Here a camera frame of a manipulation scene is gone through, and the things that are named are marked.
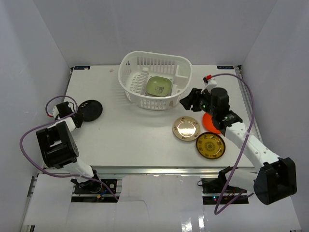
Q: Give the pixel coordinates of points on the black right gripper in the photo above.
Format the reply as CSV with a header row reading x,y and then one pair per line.
x,y
193,98

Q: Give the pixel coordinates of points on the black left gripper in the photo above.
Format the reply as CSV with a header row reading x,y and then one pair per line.
x,y
78,118

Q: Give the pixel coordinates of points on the orange round plate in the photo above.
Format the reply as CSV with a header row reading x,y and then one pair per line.
x,y
208,124

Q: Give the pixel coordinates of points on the black round plate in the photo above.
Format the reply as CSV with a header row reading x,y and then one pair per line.
x,y
90,110

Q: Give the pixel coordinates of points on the green square panda plate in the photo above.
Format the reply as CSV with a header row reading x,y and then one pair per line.
x,y
158,86

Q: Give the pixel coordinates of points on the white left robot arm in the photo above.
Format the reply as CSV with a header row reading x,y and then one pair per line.
x,y
57,144

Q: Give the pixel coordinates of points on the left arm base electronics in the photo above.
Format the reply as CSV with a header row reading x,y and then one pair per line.
x,y
91,193

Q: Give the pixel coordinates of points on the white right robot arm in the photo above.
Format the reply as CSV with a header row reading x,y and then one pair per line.
x,y
276,176

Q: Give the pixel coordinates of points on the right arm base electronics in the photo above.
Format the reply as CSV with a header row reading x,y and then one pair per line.
x,y
211,189

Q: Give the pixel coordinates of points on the beige round calligraphy plate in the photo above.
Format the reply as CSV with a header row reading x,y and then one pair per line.
x,y
186,128

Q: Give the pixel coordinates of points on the white plastic dish basket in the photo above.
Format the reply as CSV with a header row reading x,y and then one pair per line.
x,y
138,67

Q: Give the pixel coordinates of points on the left blue corner label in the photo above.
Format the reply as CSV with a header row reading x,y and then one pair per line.
x,y
81,67

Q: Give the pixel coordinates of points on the blue corner label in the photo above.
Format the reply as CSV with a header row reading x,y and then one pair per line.
x,y
81,67
225,67

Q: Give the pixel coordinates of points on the right blue corner label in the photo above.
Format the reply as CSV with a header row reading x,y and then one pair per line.
x,y
225,67

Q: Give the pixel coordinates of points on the brown yellow round plate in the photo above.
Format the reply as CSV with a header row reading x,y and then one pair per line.
x,y
210,145

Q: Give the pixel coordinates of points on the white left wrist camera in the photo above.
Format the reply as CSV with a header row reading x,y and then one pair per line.
x,y
55,113

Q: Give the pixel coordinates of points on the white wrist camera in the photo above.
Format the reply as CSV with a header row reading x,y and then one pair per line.
x,y
209,82
55,113

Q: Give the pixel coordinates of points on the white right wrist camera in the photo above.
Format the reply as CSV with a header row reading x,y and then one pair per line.
x,y
209,82

